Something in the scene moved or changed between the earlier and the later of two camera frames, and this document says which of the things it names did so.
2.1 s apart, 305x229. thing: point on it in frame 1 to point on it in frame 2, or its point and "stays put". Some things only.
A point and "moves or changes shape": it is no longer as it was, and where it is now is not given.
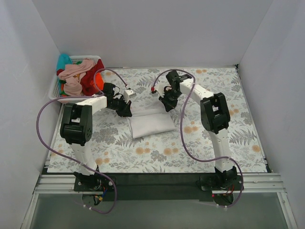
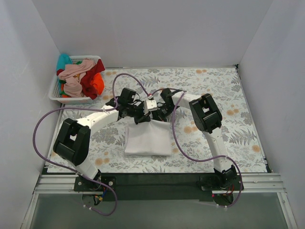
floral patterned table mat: (167, 120) stays put
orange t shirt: (99, 81) stays put
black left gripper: (122, 108) to (139, 117)
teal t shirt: (64, 59) stays put
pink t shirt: (73, 74) stays put
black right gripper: (167, 101) to (159, 115)
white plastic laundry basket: (55, 92) stays put
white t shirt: (149, 117) moves or changes shape
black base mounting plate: (131, 186) stays put
